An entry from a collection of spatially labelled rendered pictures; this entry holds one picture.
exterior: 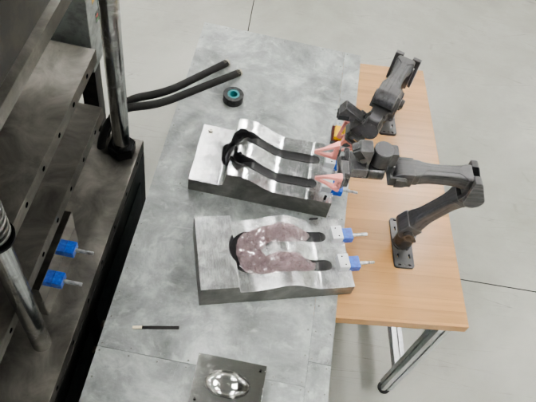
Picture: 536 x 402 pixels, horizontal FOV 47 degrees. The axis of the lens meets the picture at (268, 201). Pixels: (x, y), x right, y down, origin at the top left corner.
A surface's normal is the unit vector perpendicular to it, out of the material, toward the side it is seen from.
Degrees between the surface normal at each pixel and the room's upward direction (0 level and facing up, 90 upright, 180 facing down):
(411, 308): 0
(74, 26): 90
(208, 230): 0
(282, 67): 0
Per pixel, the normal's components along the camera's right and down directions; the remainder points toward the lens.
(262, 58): 0.14, -0.56
